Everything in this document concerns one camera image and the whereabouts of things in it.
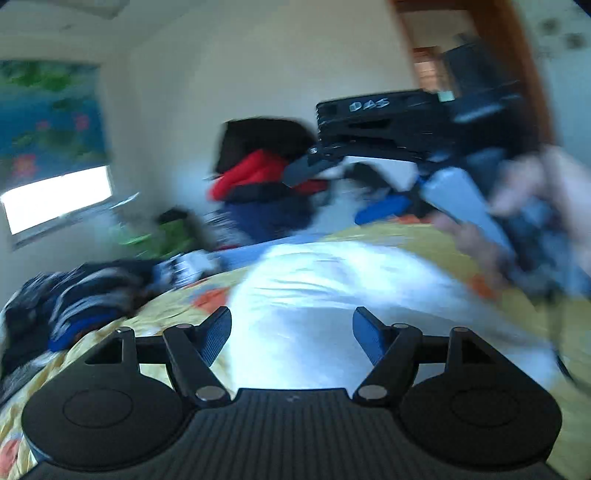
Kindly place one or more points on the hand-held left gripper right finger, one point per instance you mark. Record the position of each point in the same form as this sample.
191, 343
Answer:
367, 332

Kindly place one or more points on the red garment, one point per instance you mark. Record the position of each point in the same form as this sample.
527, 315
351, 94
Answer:
249, 173

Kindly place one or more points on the light blue blanket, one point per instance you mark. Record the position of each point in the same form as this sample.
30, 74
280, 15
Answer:
244, 256

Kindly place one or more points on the window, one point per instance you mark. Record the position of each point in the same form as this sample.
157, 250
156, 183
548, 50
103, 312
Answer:
55, 198

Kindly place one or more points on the flower printed window blind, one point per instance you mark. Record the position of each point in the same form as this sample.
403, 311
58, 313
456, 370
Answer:
46, 115

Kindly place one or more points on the black and white printed cloth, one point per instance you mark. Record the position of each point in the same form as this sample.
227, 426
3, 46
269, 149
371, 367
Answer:
184, 265

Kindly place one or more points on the navy garment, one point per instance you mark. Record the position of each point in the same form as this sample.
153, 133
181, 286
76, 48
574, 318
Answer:
263, 217

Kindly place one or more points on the wooden door frame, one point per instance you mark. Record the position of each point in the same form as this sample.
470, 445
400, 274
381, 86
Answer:
526, 69

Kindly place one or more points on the person's right hand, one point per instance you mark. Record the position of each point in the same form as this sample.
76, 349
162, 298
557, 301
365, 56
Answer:
568, 180

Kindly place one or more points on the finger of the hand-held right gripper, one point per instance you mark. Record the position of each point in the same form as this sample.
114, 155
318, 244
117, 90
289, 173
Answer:
383, 207
300, 170

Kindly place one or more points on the pile of dark striped clothes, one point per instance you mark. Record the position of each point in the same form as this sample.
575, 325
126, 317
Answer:
83, 295

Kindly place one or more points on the white quilted cloth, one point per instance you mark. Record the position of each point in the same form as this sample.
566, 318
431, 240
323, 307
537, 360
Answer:
323, 286

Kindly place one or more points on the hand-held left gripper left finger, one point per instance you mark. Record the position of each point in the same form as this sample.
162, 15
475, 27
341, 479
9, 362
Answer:
217, 332

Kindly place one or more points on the green plastic chair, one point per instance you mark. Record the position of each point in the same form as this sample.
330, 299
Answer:
134, 240

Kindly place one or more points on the yellow floral bedsheet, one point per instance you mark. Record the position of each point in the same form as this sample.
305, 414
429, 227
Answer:
147, 314

